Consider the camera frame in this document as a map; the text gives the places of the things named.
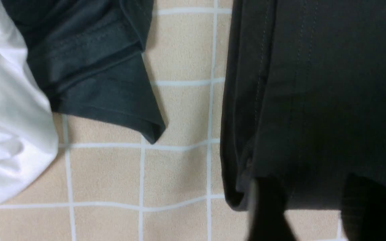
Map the white crumpled shirt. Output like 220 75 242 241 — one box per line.
0 1 59 205

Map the dark gray long-sleeve top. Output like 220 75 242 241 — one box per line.
220 0 386 211

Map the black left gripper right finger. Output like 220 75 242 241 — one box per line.
341 174 386 241

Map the dark teal crumpled shirt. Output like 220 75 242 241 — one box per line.
2 0 166 144

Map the beige grid-pattern table mat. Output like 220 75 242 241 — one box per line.
0 0 347 241

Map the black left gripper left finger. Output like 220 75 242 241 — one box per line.
246 177 296 241

